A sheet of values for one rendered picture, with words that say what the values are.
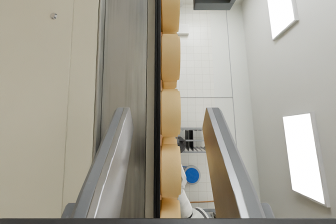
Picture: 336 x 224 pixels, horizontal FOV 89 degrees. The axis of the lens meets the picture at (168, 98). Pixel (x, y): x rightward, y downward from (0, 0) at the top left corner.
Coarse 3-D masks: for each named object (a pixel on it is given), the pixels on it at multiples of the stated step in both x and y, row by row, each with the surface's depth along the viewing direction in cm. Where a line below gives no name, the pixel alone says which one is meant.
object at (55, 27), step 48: (0, 0) 18; (48, 0) 18; (96, 0) 19; (0, 48) 18; (48, 48) 18; (96, 48) 18; (0, 96) 17; (48, 96) 17; (96, 96) 17; (0, 144) 17; (48, 144) 17; (96, 144) 17; (0, 192) 16; (48, 192) 16
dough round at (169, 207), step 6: (162, 198) 18; (168, 198) 18; (174, 198) 18; (162, 204) 17; (168, 204) 17; (174, 204) 17; (162, 210) 16; (168, 210) 16; (174, 210) 16; (162, 216) 16; (168, 216) 16; (174, 216) 16; (180, 216) 16
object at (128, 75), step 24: (120, 0) 19; (144, 0) 19; (120, 24) 19; (144, 24) 19; (120, 48) 19; (144, 48) 19; (120, 72) 19; (144, 72) 19; (120, 96) 18; (144, 96) 18; (144, 120) 18; (144, 144) 18; (144, 168) 18; (144, 192) 17; (120, 216) 17; (144, 216) 17
